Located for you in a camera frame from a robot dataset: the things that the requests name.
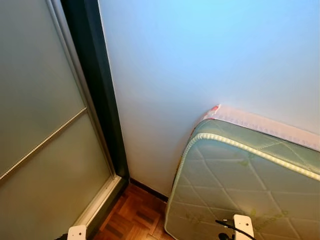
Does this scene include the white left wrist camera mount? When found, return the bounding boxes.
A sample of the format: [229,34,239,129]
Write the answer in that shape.
[67,225,87,240]

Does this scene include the white plastic-wrapped board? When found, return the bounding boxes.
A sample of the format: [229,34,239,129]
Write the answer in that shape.
[202,104,320,152]

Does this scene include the dark door frame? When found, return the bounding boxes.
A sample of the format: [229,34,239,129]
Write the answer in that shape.
[60,0,131,240]

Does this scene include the dark baseboard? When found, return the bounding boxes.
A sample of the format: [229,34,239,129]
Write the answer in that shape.
[127,177,170,203]

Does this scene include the frosted glass sliding door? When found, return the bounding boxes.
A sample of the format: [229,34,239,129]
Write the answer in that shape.
[0,0,123,240]

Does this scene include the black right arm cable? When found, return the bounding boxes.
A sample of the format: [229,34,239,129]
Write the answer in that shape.
[215,219,256,240]

